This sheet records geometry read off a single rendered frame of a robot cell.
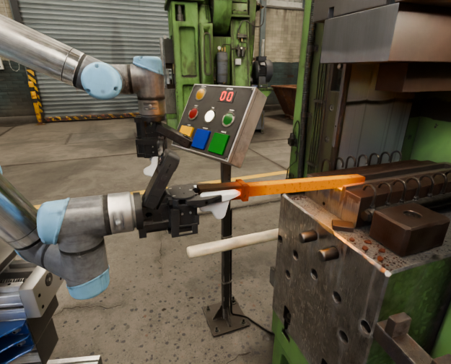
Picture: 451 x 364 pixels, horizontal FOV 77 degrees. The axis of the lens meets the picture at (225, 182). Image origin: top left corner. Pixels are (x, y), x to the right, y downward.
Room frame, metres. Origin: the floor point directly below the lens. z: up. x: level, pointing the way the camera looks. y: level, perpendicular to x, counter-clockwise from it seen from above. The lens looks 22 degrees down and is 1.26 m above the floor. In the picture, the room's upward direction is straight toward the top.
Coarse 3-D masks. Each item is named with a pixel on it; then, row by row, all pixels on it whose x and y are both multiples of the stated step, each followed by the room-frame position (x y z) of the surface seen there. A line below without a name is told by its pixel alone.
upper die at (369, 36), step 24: (336, 24) 0.71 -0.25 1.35; (360, 24) 0.65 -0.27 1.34; (384, 24) 0.59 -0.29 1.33; (408, 24) 0.58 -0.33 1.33; (432, 24) 0.60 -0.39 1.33; (336, 48) 0.70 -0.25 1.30; (360, 48) 0.64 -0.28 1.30; (384, 48) 0.58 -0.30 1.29; (408, 48) 0.58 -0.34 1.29; (432, 48) 0.60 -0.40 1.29
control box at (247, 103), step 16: (192, 96) 1.23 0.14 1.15; (208, 96) 1.17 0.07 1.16; (240, 96) 1.05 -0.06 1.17; (256, 96) 1.03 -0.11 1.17; (224, 112) 1.06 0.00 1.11; (240, 112) 1.01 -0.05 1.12; (256, 112) 1.03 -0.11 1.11; (208, 128) 1.08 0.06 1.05; (224, 128) 1.02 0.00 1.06; (240, 128) 0.98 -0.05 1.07; (176, 144) 1.15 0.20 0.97; (208, 144) 1.03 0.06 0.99; (240, 144) 0.98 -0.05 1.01; (224, 160) 0.94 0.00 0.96; (240, 160) 0.98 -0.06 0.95
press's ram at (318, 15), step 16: (320, 0) 0.78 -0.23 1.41; (336, 0) 0.72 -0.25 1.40; (352, 0) 0.68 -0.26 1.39; (368, 0) 0.64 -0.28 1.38; (384, 0) 0.60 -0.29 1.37; (400, 0) 0.57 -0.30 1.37; (416, 0) 0.56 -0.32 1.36; (432, 0) 0.56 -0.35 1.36; (448, 0) 0.56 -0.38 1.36; (320, 16) 0.77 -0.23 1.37; (336, 16) 0.72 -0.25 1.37
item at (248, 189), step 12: (240, 180) 0.57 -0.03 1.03; (276, 180) 0.60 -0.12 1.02; (288, 180) 0.60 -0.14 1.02; (300, 180) 0.60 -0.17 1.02; (312, 180) 0.61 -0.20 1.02; (324, 180) 0.61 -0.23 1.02; (336, 180) 0.62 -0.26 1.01; (348, 180) 0.63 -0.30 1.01; (360, 180) 0.65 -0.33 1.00; (240, 192) 0.54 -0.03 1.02; (252, 192) 0.55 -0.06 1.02; (264, 192) 0.56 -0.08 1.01; (276, 192) 0.57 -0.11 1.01; (288, 192) 0.58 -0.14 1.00
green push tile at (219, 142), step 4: (216, 136) 1.01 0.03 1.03; (220, 136) 1.00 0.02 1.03; (224, 136) 0.99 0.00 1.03; (228, 136) 0.98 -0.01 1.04; (212, 140) 1.02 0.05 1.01; (216, 140) 1.00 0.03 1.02; (220, 140) 0.99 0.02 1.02; (224, 140) 0.98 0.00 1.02; (228, 140) 0.98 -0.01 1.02; (212, 144) 1.01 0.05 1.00; (216, 144) 0.99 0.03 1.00; (220, 144) 0.98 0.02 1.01; (224, 144) 0.97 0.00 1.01; (212, 148) 1.00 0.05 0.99; (216, 148) 0.98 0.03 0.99; (220, 148) 0.97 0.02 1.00; (224, 148) 0.97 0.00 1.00; (212, 152) 1.00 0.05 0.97; (216, 152) 0.97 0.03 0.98; (220, 152) 0.96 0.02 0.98
